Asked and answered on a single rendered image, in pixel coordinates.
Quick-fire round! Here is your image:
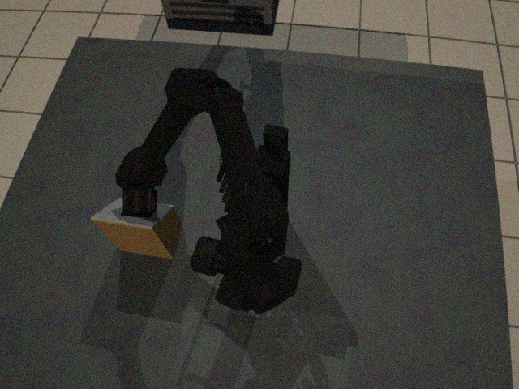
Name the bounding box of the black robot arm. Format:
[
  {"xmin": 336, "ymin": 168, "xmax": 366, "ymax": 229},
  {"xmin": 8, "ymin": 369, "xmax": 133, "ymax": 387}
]
[{"xmin": 115, "ymin": 67, "xmax": 290, "ymax": 314}]

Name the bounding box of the black post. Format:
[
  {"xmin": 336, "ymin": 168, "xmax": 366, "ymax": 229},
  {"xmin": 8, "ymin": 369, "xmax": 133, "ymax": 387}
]
[{"xmin": 257, "ymin": 124, "xmax": 290, "ymax": 209}]

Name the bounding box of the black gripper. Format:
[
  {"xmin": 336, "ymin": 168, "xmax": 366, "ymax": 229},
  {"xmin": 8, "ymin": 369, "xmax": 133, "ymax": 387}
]
[{"xmin": 191, "ymin": 236, "xmax": 302, "ymax": 297}]

